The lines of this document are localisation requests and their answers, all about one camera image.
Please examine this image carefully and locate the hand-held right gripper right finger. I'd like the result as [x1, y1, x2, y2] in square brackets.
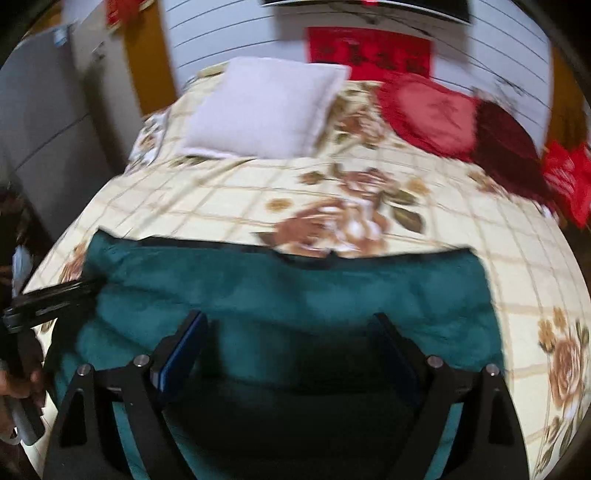
[367, 313, 529, 480]

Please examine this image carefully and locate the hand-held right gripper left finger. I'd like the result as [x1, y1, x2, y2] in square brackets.
[42, 310, 209, 480]

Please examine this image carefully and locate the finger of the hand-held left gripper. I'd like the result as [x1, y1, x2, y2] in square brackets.
[7, 278, 106, 324]

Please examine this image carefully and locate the green padded jacket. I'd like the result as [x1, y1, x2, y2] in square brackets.
[46, 228, 505, 480]

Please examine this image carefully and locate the person's left hand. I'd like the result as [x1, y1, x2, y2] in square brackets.
[0, 357, 47, 407]

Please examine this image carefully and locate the floral checked bed sheet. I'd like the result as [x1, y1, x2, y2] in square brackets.
[21, 65, 591, 480]

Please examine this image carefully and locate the grey refrigerator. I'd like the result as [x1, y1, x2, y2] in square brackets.
[0, 23, 146, 241]

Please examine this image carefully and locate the dark red cushion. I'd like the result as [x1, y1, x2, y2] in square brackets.
[471, 99, 557, 204]

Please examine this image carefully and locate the red round cushion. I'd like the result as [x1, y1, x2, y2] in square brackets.
[376, 73, 483, 161]

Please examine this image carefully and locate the red plastic bag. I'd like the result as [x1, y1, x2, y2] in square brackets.
[540, 141, 591, 232]

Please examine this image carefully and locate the white pillow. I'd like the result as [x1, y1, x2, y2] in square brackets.
[178, 56, 352, 160]

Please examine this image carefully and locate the black wall television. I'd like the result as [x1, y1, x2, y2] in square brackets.
[259, 0, 472, 24]

